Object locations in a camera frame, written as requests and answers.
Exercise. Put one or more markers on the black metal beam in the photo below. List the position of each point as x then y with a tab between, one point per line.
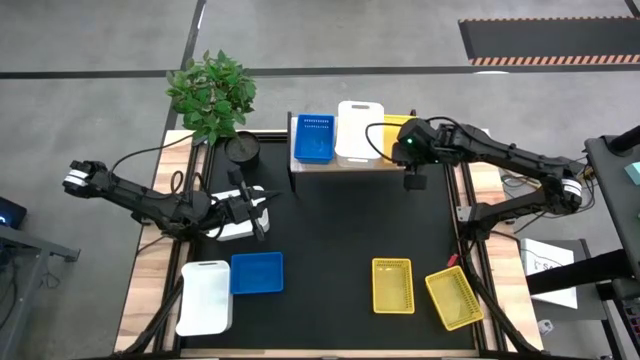
585	272

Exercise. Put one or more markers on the wooden shelf with black legs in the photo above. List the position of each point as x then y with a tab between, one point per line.
315	167

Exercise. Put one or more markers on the blue solid plastic basket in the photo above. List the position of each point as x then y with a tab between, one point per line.
256	274

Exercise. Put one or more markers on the black table mat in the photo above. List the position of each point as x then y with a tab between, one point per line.
325	225

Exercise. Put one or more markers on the white plastic basket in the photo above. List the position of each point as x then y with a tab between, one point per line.
235	231
205	300
359	130

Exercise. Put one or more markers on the white printed cardboard box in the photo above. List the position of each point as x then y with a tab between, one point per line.
545	255

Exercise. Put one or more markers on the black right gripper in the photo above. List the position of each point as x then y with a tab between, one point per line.
417	142

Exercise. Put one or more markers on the green plant in black pot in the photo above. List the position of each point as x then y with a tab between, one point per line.
212	95

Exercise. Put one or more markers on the black pole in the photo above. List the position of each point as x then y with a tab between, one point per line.
625	140

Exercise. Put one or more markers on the dark device with blue light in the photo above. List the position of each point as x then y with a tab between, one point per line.
10	212

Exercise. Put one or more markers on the small red clip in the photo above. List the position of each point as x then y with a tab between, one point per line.
452	259

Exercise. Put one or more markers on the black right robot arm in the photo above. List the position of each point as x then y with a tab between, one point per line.
500	150

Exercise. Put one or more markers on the dark grey side table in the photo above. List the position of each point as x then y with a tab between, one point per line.
617	200

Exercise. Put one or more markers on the small white object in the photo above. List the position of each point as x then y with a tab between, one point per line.
546	327

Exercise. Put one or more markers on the teal block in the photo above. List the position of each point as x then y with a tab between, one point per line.
634	172

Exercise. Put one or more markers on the black hazard-striped floor mat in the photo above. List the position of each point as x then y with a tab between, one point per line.
545	37

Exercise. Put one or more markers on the grey metal desk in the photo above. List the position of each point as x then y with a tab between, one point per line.
30	245

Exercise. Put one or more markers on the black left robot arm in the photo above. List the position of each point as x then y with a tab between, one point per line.
140	200

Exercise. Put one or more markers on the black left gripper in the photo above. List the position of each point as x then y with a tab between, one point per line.
242	207

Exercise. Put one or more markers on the yellow slotted plastic basket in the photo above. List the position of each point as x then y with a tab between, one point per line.
393	286
454	298
391	131

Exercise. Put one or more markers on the blue slotted plastic basket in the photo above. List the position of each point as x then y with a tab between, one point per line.
315	142

